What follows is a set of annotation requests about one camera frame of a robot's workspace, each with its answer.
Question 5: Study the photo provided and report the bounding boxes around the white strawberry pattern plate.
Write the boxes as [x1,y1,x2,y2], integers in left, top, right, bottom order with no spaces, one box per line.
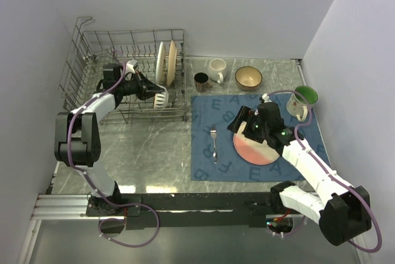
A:
[155,41,166,85]

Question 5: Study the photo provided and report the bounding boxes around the aluminium frame rail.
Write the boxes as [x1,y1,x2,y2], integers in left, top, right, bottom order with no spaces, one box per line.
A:
[33,194,303,220]

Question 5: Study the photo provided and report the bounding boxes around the blue letter pattern cloth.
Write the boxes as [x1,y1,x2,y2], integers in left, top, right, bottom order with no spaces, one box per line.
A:
[189,93,335,182]

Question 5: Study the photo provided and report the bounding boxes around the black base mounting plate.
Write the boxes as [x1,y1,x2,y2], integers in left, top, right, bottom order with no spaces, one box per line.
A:
[86,192,287,230]

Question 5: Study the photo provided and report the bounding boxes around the beige plate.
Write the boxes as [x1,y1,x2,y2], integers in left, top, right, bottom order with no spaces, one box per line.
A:
[167,40,177,86]

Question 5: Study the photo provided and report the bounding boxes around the silver fork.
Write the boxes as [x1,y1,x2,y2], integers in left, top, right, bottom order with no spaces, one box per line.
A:
[210,125,218,164]

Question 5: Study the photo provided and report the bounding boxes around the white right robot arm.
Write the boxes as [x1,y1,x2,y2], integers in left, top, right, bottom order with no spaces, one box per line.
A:
[227,101,372,246]

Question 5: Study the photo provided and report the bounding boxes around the brown rimmed ceramic bowl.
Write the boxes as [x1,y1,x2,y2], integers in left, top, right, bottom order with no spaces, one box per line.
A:
[235,66,263,92]

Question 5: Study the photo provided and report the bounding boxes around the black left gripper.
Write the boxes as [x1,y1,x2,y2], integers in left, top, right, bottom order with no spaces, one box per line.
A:
[117,71,165,102]

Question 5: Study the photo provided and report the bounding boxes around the white ceramic mug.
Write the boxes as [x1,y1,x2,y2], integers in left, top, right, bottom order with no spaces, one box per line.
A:
[208,59,227,84]

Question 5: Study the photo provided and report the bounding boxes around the dark brown metal cup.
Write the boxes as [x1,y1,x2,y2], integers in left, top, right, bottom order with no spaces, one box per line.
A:
[194,72,212,93]

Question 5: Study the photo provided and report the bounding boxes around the metal wire dish rack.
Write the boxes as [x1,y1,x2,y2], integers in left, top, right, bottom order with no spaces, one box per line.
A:
[58,17,187,124]

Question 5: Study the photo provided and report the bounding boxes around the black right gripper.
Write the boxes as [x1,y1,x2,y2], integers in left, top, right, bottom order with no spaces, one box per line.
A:
[227,106,269,144]

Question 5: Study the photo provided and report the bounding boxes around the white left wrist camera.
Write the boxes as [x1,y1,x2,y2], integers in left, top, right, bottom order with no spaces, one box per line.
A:
[125,59,138,74]

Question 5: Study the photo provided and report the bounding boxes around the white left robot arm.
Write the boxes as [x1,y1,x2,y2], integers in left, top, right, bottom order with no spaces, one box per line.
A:
[54,60,168,216]

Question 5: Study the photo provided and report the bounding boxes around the pink and cream plate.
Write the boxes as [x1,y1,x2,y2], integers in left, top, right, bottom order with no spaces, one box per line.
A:
[233,122,280,165]

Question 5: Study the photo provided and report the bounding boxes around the floral mug green inside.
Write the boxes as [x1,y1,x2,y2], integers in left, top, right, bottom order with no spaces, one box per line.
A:
[286,86,318,122]

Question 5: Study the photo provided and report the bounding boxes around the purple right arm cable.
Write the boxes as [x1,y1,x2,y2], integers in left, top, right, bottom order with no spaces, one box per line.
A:
[260,88,383,252]

